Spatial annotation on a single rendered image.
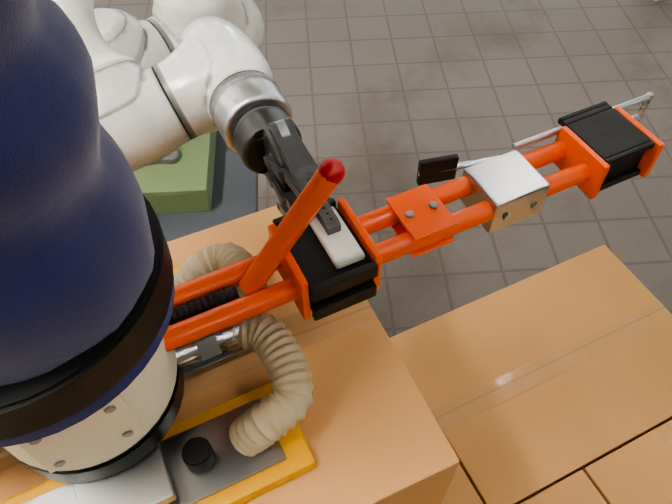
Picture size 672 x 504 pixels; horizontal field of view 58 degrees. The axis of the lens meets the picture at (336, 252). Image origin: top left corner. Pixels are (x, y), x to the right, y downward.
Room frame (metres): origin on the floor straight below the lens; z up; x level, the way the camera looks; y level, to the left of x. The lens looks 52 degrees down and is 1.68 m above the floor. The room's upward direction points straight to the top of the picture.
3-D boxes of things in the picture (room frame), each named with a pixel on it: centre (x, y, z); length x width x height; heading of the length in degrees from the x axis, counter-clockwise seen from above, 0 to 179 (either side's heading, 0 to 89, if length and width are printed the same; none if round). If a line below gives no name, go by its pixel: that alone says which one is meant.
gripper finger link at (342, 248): (0.38, 0.00, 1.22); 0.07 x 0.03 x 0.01; 26
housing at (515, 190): (0.46, -0.18, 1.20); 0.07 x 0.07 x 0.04; 26
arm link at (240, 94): (0.58, 0.10, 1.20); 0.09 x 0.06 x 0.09; 116
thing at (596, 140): (0.51, -0.31, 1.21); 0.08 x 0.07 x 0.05; 116
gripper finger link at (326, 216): (0.40, 0.01, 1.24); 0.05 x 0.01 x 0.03; 26
